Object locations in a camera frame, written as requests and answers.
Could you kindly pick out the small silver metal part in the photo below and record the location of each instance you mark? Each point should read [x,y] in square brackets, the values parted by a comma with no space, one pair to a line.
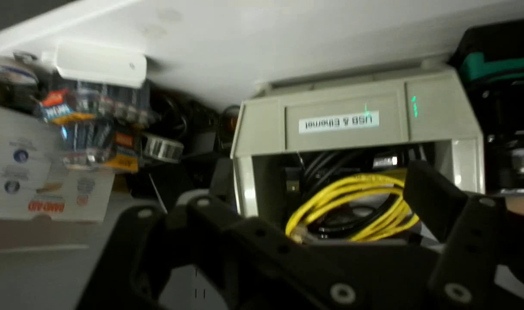
[160,149]

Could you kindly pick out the clear plastic parts organizer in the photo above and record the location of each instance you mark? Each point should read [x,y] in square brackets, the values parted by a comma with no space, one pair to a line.
[94,123]

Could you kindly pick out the beige labelled storage bin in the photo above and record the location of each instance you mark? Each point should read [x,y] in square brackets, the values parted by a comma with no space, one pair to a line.
[434,109]

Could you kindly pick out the black green device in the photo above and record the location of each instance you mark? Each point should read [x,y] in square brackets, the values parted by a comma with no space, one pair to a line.
[496,69]

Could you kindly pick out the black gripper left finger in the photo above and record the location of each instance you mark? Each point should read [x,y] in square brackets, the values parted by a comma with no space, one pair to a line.
[158,259]

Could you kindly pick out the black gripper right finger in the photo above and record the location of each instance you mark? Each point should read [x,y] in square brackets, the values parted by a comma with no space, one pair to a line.
[486,247]

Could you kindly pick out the white box with stickers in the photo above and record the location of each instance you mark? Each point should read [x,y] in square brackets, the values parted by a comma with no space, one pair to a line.
[20,173]

